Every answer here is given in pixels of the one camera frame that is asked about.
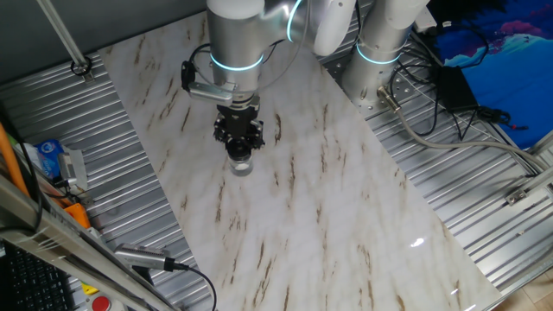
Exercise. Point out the slanted aluminium pole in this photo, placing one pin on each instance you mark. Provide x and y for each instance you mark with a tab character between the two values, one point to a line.
60	30

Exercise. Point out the black keyboard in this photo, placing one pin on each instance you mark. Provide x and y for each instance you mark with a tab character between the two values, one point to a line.
34	285

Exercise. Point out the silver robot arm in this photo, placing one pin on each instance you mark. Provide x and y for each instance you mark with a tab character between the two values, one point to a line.
235	39

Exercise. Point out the clear glass jar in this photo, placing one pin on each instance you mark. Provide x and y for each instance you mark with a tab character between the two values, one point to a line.
240	168

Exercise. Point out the white marble pattern board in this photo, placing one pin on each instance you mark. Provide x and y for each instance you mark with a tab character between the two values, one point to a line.
302	216

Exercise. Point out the blue printed poster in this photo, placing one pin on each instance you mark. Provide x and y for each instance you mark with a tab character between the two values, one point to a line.
518	73

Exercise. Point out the orange plastic block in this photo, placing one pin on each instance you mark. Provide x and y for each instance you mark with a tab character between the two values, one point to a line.
78	214

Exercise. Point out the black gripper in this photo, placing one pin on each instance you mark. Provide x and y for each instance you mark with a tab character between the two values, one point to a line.
237	121

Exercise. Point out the blue tissue pack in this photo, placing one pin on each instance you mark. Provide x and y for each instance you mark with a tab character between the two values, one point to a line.
47	157

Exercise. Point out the small silver camera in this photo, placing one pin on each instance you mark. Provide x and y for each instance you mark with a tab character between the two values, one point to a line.
71	166

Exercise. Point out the red emergency button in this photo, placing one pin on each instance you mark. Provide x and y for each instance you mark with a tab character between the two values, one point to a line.
101	303

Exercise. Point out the orange tube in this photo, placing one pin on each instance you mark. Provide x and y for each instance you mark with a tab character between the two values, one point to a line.
8	157

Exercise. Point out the black power adapter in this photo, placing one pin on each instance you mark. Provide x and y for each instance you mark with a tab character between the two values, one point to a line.
453	88

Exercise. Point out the aluminium frame beam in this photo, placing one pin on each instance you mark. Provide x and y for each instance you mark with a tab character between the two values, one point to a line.
43	235

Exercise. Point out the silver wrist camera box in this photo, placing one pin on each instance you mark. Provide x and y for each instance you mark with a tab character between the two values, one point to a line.
211	93

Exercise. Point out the silver finned camera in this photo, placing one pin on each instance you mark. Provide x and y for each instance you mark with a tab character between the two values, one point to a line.
138	255

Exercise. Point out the aluminium rail with bracket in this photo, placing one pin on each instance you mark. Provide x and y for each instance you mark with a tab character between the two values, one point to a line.
535	183

